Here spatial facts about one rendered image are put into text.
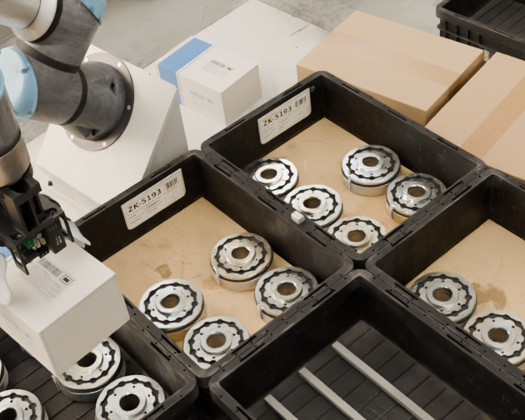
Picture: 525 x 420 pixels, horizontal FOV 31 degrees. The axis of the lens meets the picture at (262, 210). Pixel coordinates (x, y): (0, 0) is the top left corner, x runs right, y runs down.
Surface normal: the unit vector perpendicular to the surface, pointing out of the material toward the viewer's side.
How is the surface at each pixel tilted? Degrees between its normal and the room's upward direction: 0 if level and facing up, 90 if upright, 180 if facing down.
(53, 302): 0
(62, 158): 47
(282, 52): 0
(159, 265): 0
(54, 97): 95
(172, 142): 90
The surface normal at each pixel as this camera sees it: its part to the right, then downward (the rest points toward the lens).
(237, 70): -0.11, -0.71
